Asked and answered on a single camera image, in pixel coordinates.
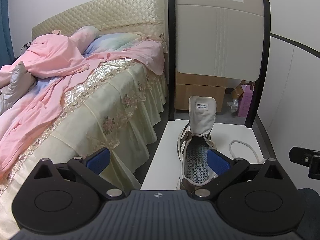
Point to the dark cloth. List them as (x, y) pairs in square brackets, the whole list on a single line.
[(311, 207)]

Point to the crumpled clear plastic wrap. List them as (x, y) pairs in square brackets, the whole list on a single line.
[(233, 106)]

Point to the silver quilted cushion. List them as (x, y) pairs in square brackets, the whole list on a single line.
[(17, 85)]

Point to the white shoelace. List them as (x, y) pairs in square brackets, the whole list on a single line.
[(243, 143)]

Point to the cream quilted headboard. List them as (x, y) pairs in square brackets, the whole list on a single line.
[(112, 12)]

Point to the pastel pink and blue pillow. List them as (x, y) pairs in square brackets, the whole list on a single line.
[(86, 35)]

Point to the blue curtain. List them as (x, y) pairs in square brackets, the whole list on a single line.
[(5, 20)]

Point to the pink blanket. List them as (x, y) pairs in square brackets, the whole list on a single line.
[(55, 55)]

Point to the pink cardboard box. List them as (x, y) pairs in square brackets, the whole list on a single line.
[(246, 102)]

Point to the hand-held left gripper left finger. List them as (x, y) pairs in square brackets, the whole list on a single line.
[(98, 161)]

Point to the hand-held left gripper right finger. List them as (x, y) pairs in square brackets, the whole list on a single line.
[(217, 162)]

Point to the white chair with black frame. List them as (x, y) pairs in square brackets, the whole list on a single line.
[(217, 35)]

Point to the wooden drawer cabinet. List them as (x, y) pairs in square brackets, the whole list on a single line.
[(200, 92)]

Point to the brown and white sneaker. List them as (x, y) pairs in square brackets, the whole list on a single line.
[(197, 140)]

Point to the bed with cream quilted cover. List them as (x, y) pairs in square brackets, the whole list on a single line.
[(105, 115)]

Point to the brown cardboard box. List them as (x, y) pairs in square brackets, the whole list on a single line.
[(237, 91)]

